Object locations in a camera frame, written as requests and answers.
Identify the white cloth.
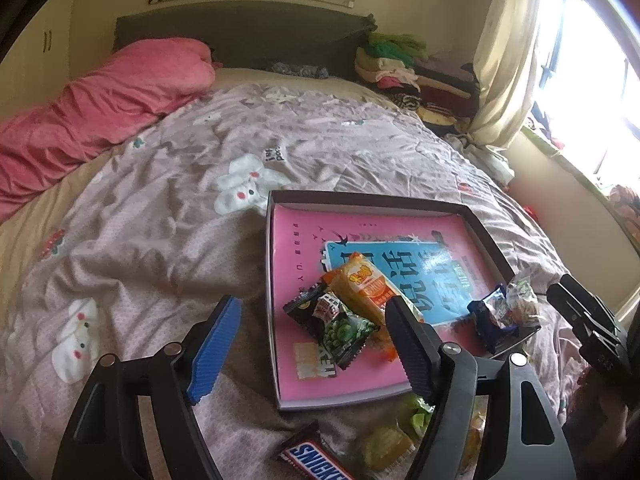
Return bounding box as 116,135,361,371
482,147,516,186

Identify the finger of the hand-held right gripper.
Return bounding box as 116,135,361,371
546,284,596,333
559,273,628,333

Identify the gold wafer packet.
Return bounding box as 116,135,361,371
462,395,488,471

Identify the grey bed headboard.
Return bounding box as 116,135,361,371
112,1,378,81

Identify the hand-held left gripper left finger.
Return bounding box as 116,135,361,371
52,294,242,480

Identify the clothes pile on windowsill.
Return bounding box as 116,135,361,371
525,105,566,151

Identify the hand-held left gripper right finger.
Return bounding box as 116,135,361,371
384,296,576,480

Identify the blue cookie packet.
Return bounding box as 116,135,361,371
467,284,521,353

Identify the orange biscuit packet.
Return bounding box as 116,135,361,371
320,252,426,361

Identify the stack of folded clothes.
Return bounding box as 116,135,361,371
354,30,483,136

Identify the green pea packet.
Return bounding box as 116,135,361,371
312,292,382,372

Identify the cream curtain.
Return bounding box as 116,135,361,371
470,0,553,148

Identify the brown chocolate bar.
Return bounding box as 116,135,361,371
271,421,356,480

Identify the yellow pastry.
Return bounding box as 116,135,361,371
357,422,416,473

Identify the window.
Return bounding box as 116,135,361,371
530,0,640,186

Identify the dark box lid pink book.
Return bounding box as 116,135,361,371
264,189,543,412

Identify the small clear cake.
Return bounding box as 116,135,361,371
505,275,543,328

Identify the printed mauve quilt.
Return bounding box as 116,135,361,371
0,82,576,480

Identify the light green candy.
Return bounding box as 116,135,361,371
400,392,436,438

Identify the pink duvet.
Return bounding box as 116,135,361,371
0,37,217,223

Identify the cream wardrobe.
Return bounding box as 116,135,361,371
0,0,81,68

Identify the dark patterned pillow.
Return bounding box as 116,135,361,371
270,61,328,80

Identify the black foil packet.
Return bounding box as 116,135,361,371
283,282,331,341

